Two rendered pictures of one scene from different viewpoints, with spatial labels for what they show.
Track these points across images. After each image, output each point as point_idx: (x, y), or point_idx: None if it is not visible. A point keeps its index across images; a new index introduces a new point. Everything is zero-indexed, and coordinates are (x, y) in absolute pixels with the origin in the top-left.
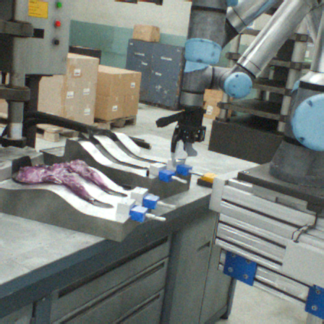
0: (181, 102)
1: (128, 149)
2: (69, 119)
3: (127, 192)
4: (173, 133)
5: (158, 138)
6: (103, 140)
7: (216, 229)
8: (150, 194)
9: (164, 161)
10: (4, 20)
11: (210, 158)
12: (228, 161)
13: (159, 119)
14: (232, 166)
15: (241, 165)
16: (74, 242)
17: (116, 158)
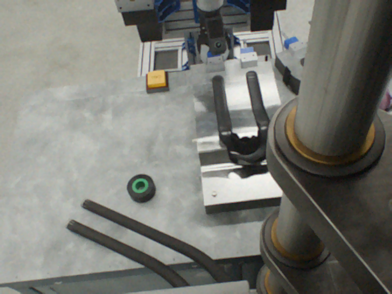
0: (221, 4)
1: (217, 118)
2: (195, 249)
3: (294, 64)
4: (227, 34)
5: (0, 251)
6: (247, 125)
7: (287, 0)
8: (278, 55)
9: (205, 85)
10: (332, 262)
11: (48, 143)
12: (44, 125)
13: (226, 43)
14: (64, 110)
15: (50, 108)
16: None
17: (252, 107)
